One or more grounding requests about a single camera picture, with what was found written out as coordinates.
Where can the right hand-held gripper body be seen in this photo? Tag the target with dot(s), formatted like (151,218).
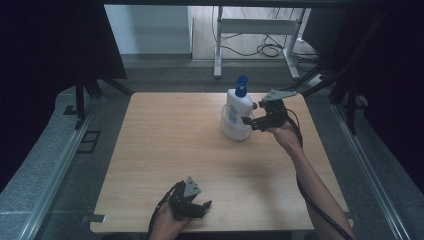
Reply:
(274,113)

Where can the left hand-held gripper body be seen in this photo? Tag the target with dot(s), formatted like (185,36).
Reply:
(185,196)

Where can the white pump bottle blue cap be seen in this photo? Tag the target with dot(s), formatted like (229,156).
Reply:
(238,106)

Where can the white mesh basket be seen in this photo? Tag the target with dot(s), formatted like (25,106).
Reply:
(235,131)

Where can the person's right hand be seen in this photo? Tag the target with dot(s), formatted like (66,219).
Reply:
(286,135)

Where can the person's left hand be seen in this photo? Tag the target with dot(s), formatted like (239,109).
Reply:
(168,223)

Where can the white power strip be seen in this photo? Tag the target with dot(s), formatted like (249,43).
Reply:
(316,80)

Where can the black metal stand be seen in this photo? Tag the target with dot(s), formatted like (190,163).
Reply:
(350,106)
(80,100)

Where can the black curtain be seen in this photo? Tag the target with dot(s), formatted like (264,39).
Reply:
(393,83)
(50,66)

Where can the white desk frame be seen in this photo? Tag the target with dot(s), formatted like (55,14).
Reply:
(218,40)

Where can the aluminium rail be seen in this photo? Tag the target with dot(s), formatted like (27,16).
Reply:
(56,173)
(370,173)

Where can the black floor bracket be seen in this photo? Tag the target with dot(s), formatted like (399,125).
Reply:
(70,110)

